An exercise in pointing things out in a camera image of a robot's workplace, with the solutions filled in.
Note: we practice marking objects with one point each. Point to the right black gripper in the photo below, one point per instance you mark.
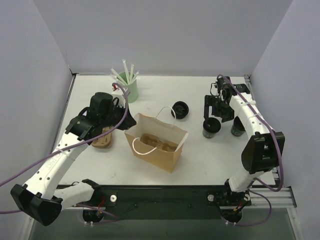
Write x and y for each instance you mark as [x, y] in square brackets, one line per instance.
[215, 107]

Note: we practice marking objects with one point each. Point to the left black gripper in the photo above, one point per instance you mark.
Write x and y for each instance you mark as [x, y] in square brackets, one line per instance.
[122, 116]

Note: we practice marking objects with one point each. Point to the black cup lid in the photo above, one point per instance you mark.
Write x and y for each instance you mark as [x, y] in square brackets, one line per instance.
[212, 125]

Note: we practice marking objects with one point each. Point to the black coffee cup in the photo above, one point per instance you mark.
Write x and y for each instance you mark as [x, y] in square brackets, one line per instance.
[237, 128]
[209, 134]

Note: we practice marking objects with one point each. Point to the single brown cup carrier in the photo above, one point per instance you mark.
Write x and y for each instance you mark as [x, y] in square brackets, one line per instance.
[156, 142]

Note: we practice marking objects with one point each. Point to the brown cardboard cup carrier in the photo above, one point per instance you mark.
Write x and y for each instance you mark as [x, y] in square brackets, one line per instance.
[103, 142]

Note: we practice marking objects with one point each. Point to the brown paper bag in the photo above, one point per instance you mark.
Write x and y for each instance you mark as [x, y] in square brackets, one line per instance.
[165, 131]

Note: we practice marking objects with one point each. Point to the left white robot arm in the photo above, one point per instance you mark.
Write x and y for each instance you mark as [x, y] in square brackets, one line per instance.
[39, 196]

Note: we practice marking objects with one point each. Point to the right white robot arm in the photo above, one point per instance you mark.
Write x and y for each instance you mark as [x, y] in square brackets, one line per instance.
[262, 153]

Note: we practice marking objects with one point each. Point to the stack of black lids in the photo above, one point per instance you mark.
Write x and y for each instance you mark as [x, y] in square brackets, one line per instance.
[180, 110]

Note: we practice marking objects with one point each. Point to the green straw holder cup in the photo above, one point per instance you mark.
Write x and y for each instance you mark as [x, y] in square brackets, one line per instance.
[133, 87]

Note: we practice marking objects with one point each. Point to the wrapped straw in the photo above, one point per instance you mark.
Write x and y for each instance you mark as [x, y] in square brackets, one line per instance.
[135, 76]
[118, 76]
[126, 71]
[131, 73]
[115, 77]

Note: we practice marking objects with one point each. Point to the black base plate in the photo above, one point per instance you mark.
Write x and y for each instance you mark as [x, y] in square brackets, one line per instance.
[165, 202]

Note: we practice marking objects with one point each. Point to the aluminium frame rail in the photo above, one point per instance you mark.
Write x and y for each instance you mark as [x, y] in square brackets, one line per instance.
[284, 199]

